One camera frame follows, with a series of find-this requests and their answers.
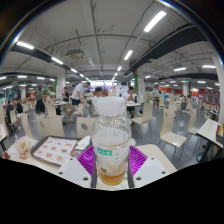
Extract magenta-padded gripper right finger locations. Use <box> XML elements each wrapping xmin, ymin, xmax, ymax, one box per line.
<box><xmin>127</xmin><ymin>145</ymin><xmax>169</xmax><ymax>188</ymax></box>

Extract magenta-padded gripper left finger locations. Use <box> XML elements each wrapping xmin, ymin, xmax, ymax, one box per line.
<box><xmin>55</xmin><ymin>145</ymin><xmax>98</xmax><ymax>189</ymax></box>

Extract clear plastic bottle white cap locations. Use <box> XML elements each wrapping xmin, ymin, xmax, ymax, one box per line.
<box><xmin>90</xmin><ymin>96</ymin><xmax>133</xmax><ymax>187</ymax></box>

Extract printed paper tray liner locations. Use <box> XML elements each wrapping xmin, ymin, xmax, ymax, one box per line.
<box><xmin>34</xmin><ymin>136</ymin><xmax>78</xmax><ymax>164</ymax></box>

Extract dark food tray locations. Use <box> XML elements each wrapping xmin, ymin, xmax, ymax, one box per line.
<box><xmin>30</xmin><ymin>135</ymin><xmax>83</xmax><ymax>167</ymax></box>

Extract beige chairs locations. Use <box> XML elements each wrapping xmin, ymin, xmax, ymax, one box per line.
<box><xmin>8</xmin><ymin>94</ymin><xmax>201</xmax><ymax>151</ymax></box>

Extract clear plastic bag with food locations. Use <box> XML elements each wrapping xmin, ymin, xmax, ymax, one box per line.
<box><xmin>14</xmin><ymin>136</ymin><xmax>38</xmax><ymax>160</ymax></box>

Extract white table with black legs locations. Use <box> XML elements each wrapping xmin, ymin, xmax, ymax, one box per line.
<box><xmin>195</xmin><ymin>118</ymin><xmax>224</xmax><ymax>163</ymax></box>

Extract person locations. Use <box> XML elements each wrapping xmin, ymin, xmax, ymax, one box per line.
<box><xmin>63</xmin><ymin>87</ymin><xmax>70</xmax><ymax>103</ymax></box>
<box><xmin>125</xmin><ymin>86</ymin><xmax>138</xmax><ymax>119</ymax></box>
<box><xmin>5</xmin><ymin>99</ymin><xmax>16</xmax><ymax>122</ymax></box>
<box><xmin>92</xmin><ymin>86</ymin><xmax>104</xmax><ymax>101</ymax></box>
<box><xmin>34</xmin><ymin>87</ymin><xmax>46</xmax><ymax>114</ymax></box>
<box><xmin>68</xmin><ymin>81</ymin><xmax>91</xmax><ymax>119</ymax></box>

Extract ceiling air conditioner unit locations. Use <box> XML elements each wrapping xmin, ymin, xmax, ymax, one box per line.
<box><xmin>65</xmin><ymin>49</ymin><xmax>85</xmax><ymax>62</ymax></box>

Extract ceiling lights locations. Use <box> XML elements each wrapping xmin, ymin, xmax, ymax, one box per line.
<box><xmin>0</xmin><ymin>10</ymin><xmax>218</xmax><ymax>91</ymax></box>

